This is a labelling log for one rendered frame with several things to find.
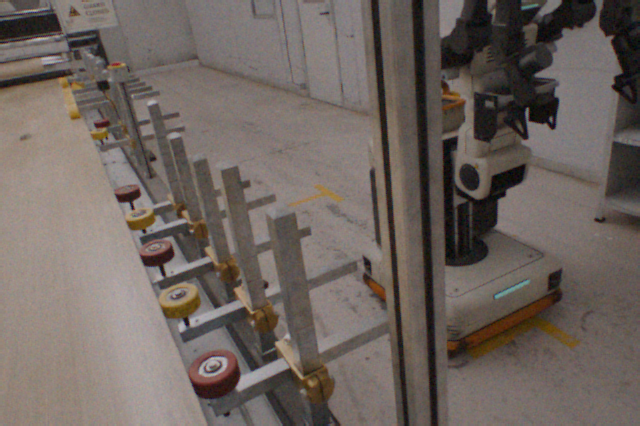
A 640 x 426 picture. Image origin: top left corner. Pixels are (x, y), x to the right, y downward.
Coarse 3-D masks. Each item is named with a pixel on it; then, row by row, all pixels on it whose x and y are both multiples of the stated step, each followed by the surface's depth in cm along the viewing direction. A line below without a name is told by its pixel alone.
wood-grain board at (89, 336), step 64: (0, 128) 284; (64, 128) 262; (0, 192) 177; (64, 192) 168; (0, 256) 129; (64, 256) 124; (128, 256) 119; (0, 320) 101; (64, 320) 98; (128, 320) 95; (0, 384) 83; (64, 384) 81; (128, 384) 79
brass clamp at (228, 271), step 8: (208, 248) 132; (208, 256) 130; (232, 256) 127; (216, 264) 124; (224, 264) 123; (232, 264) 123; (216, 272) 127; (224, 272) 123; (232, 272) 124; (224, 280) 123; (232, 280) 125
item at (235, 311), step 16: (320, 272) 115; (336, 272) 116; (352, 272) 119; (272, 288) 112; (240, 304) 108; (272, 304) 110; (192, 320) 105; (208, 320) 104; (224, 320) 106; (192, 336) 103
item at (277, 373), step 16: (368, 320) 94; (384, 320) 94; (336, 336) 91; (352, 336) 91; (368, 336) 92; (320, 352) 88; (336, 352) 90; (272, 368) 86; (288, 368) 86; (240, 384) 83; (256, 384) 83; (272, 384) 85; (224, 400) 81; (240, 400) 83
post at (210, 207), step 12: (192, 156) 114; (204, 156) 114; (192, 168) 115; (204, 168) 114; (204, 180) 115; (204, 192) 116; (204, 204) 117; (216, 204) 118; (204, 216) 121; (216, 216) 119; (216, 228) 121; (216, 240) 122; (216, 252) 123; (228, 252) 124; (228, 288) 128
